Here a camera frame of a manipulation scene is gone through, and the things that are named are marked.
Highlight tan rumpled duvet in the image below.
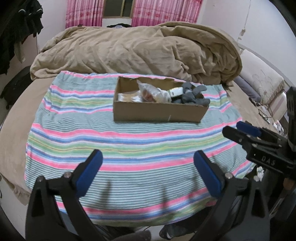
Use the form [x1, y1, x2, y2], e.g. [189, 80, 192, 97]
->
[30, 22, 242, 85]

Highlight capybara tissue pack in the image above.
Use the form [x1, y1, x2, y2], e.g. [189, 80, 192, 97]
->
[168, 87, 183, 98]

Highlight pink curtain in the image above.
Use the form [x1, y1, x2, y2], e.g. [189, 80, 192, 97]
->
[132, 0, 203, 27]
[65, 0, 104, 28]

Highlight white embroidered pillow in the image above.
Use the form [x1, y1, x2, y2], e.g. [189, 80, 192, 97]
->
[240, 49, 285, 104]

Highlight grey fuzzy socks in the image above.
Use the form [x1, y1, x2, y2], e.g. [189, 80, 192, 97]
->
[171, 96, 188, 104]

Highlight grey dotted socks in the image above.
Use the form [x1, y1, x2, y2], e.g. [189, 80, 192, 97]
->
[182, 82, 210, 107]

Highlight window with frame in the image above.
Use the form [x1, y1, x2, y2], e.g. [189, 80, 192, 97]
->
[103, 0, 135, 18]

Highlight pink curtain right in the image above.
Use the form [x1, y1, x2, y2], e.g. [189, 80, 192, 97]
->
[132, 0, 203, 27]

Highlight beige bed sheet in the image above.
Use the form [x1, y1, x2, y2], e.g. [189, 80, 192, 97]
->
[1, 78, 54, 205]

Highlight cotton swab bag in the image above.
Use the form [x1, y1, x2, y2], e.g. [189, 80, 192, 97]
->
[117, 90, 143, 102]

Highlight white wall cable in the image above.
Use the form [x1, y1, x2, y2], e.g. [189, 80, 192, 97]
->
[238, 0, 253, 42]

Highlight grey pillow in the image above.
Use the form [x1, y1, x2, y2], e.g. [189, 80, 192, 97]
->
[234, 76, 261, 103]

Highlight brown cardboard box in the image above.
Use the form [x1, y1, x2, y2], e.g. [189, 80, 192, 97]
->
[113, 76, 209, 123]

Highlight black hanging clothes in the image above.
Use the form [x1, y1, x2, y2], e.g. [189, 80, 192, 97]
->
[1, 1, 43, 74]

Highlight white socks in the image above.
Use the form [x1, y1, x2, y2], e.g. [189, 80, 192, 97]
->
[157, 90, 171, 103]

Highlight striped pastel towel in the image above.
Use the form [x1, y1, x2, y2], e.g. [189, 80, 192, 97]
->
[24, 71, 254, 227]

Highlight clear bag with snacks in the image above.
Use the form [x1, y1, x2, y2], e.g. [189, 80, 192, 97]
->
[137, 80, 161, 103]

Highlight pink curtain left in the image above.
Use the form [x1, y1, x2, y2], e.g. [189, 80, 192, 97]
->
[65, 0, 104, 28]

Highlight black suitcase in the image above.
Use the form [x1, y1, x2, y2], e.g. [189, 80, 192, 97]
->
[1, 66, 32, 110]

